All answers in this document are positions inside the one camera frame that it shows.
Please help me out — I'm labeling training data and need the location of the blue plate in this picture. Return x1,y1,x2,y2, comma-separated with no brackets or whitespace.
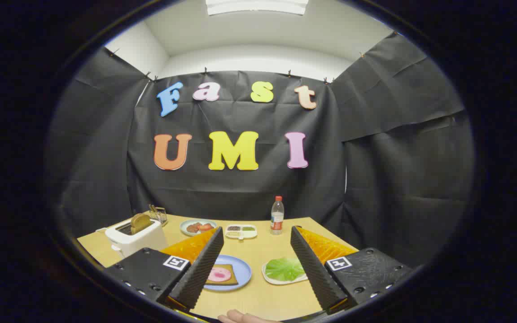
204,255,252,292

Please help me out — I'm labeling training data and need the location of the ceiling light panel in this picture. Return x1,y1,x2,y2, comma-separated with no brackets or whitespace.
206,0,309,16

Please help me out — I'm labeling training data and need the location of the pink ham slice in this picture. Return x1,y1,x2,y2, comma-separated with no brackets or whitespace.
208,267,232,282

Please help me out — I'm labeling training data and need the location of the white compartment seasoning dish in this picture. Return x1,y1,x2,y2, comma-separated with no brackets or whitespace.
225,224,258,240

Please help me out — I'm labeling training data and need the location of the brown toast slice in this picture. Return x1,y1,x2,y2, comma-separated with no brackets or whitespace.
131,213,152,235

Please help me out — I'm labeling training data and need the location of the white toaster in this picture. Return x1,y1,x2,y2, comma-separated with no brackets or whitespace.
105,218,168,258

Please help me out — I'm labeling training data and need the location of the green lettuce leaf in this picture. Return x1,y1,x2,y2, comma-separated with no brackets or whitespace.
265,258,306,282

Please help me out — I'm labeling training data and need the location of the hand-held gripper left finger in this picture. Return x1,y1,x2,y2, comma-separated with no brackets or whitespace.
104,227,224,311

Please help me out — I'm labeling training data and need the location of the metal wire basket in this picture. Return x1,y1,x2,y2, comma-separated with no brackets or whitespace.
149,205,168,226

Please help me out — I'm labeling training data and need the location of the clear red-capped plastic bottle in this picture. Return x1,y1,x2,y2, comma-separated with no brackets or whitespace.
271,196,285,235

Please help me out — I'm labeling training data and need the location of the bread slice under ham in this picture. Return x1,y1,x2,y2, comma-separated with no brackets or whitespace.
206,264,238,286

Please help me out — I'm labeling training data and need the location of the small white plate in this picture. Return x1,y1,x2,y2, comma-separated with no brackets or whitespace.
262,258,308,285

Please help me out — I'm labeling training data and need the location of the black backdrop cloth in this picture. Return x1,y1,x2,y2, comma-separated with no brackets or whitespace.
45,31,474,270

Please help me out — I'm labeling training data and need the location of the pale green plate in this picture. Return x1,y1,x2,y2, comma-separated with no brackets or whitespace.
180,219,218,236

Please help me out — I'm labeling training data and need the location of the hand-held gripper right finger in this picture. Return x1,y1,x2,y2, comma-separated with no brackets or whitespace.
290,226,414,314

